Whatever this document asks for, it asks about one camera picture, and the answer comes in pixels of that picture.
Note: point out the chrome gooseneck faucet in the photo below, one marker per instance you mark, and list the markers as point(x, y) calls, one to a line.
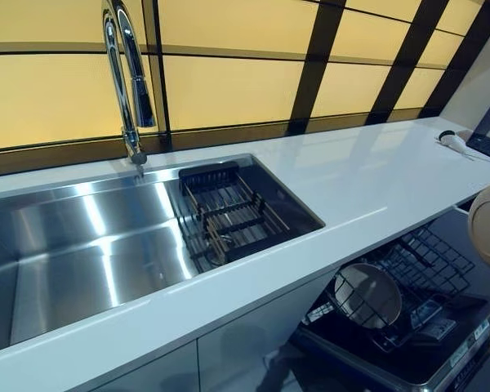
point(124, 81)

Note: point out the deep beige plate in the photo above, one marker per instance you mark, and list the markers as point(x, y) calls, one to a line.
point(367, 296)

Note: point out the metal sink drain strainer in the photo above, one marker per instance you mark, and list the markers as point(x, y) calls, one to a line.
point(219, 249)

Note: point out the black dish drying rack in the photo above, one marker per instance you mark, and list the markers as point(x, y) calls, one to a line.
point(232, 220)

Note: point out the white handheld device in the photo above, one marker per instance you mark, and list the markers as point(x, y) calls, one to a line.
point(453, 141)

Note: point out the stainless steel sink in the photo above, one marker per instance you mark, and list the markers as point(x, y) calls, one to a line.
point(85, 253)

